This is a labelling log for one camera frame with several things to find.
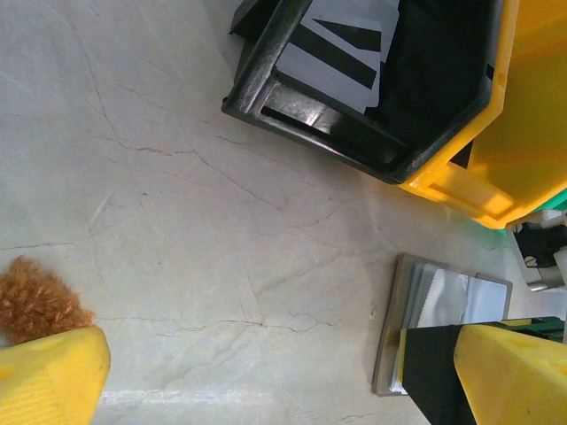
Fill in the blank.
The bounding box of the grey card holder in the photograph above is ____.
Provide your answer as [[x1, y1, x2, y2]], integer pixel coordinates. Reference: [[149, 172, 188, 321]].
[[371, 252, 515, 398]]

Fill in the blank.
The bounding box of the black plastic bin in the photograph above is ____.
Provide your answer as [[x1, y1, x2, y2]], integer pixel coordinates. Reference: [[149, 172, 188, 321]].
[[220, 0, 497, 186]]

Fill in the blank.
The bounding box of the yellow plastic bin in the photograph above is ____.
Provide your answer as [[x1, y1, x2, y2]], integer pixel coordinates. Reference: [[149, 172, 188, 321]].
[[398, 0, 567, 230]]

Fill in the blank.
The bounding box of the white cards stack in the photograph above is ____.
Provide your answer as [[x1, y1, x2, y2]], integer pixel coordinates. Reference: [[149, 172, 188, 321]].
[[276, 0, 402, 112]]

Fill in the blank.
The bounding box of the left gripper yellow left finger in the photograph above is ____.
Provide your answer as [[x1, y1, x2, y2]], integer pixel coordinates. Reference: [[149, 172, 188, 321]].
[[0, 326, 112, 425]]

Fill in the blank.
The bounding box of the orange plush toy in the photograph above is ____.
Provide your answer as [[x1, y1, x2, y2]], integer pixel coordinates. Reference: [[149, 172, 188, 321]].
[[0, 255, 97, 347]]

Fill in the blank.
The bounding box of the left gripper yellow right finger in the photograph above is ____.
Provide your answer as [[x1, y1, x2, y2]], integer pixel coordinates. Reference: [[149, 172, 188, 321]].
[[398, 321, 567, 425]]

